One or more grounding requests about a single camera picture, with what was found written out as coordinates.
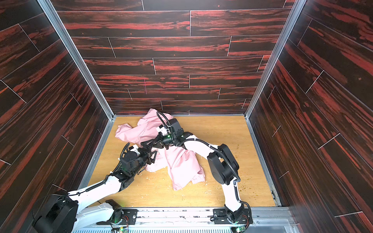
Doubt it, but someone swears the pink zip-up jacket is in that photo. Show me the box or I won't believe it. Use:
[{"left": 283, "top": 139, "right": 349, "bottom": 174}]
[{"left": 115, "top": 109, "right": 206, "bottom": 191}]

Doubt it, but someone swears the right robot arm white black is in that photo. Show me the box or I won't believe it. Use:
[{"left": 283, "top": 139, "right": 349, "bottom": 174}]
[{"left": 156, "top": 118, "right": 252, "bottom": 225}]

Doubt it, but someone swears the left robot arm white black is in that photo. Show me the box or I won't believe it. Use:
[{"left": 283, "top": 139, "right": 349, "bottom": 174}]
[{"left": 32, "top": 139, "right": 156, "bottom": 233}]

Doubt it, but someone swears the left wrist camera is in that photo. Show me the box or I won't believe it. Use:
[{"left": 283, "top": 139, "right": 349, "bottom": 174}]
[{"left": 128, "top": 145, "right": 140, "bottom": 155}]

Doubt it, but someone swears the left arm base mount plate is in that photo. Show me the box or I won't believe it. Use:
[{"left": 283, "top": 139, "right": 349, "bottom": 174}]
[{"left": 96, "top": 209, "right": 138, "bottom": 226}]

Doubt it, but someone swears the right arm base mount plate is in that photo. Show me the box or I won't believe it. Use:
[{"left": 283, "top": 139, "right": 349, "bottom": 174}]
[{"left": 210, "top": 207, "right": 253, "bottom": 225}]

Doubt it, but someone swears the aluminium front rail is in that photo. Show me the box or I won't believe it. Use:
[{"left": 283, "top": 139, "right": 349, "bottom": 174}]
[{"left": 73, "top": 207, "right": 301, "bottom": 233}]

